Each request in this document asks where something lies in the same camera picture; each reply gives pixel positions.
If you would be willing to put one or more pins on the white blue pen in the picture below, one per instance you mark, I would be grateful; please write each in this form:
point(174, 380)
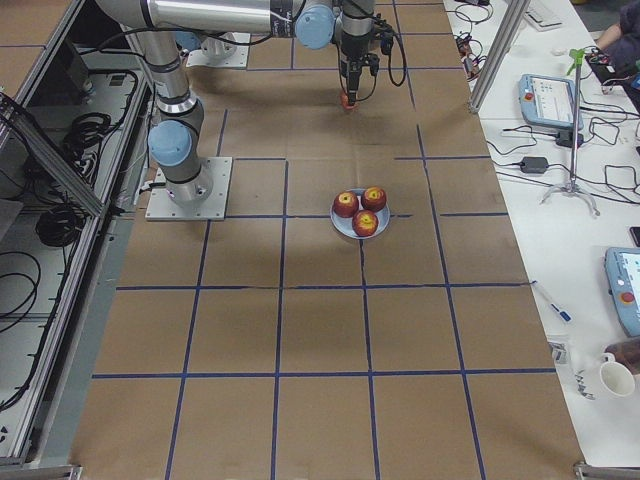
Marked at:
point(560, 311)

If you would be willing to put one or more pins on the blue teach pendant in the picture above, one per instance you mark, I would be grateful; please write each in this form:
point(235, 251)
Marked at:
point(547, 101)
point(622, 270)

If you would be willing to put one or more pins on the aluminium frame post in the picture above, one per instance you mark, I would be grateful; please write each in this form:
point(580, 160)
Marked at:
point(500, 46)

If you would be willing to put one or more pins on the red apple plate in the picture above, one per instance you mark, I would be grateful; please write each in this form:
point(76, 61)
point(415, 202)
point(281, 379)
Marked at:
point(365, 223)
point(373, 198)
point(345, 204)

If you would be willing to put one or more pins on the white mug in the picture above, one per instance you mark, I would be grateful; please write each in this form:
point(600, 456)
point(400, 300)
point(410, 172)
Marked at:
point(616, 379)

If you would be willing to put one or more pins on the red apple plate back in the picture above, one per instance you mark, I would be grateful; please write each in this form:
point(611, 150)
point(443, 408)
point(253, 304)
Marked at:
point(345, 204)

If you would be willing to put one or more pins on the red apple plate left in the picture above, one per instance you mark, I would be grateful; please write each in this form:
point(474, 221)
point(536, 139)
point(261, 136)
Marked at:
point(373, 198)

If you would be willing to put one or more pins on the white round plate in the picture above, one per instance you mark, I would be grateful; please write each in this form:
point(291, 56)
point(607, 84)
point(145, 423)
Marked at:
point(343, 225)

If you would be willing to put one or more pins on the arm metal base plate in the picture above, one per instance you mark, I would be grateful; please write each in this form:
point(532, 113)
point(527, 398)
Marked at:
point(215, 190)
point(238, 60)

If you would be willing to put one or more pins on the red apple plate front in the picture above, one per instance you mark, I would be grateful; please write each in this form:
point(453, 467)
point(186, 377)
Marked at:
point(365, 223)

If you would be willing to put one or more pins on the blue teach pendant near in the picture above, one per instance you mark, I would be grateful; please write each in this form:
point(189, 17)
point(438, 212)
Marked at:
point(622, 270)

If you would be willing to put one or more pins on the black power adapter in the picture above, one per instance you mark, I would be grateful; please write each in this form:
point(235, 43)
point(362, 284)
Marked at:
point(534, 165)

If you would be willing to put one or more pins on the red yellow apple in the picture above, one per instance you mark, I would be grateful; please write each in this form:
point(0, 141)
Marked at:
point(346, 104)

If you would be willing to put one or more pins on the metal stand with green clip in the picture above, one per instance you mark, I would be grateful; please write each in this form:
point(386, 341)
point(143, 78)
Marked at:
point(571, 188)

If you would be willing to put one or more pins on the blue teach pendant far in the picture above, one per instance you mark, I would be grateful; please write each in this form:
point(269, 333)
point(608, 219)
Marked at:
point(547, 101)

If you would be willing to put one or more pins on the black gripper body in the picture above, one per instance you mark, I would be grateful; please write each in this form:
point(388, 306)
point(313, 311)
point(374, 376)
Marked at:
point(351, 68)

